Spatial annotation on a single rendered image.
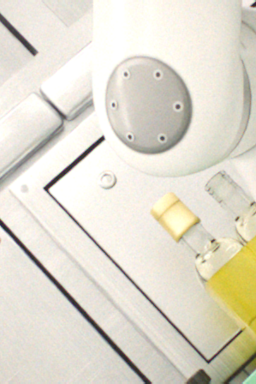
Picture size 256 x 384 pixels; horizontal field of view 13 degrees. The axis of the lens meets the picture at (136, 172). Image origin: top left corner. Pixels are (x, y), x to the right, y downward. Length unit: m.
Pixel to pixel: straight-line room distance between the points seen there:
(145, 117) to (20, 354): 0.73
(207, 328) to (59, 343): 0.17
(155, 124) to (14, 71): 0.81
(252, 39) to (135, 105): 0.09
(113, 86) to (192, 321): 0.68
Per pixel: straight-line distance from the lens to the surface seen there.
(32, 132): 1.39
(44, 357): 1.36
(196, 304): 1.33
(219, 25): 0.65
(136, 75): 0.66
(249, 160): 0.76
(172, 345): 1.32
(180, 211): 1.21
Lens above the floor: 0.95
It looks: 12 degrees up
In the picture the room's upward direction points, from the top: 44 degrees counter-clockwise
